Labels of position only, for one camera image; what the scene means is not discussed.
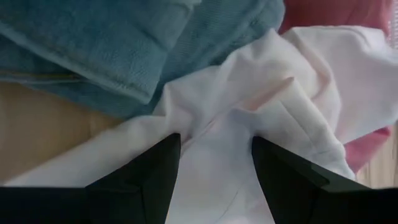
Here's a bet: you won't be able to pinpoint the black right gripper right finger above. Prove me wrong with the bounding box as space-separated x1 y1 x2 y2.
251 136 398 224

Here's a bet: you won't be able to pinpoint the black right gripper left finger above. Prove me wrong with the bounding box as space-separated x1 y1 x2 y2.
0 133 182 224

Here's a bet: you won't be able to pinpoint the light blue denim jeans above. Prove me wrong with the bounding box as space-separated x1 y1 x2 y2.
0 0 285 121

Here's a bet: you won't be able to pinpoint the coral pink garment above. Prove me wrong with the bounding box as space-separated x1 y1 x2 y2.
278 0 394 174

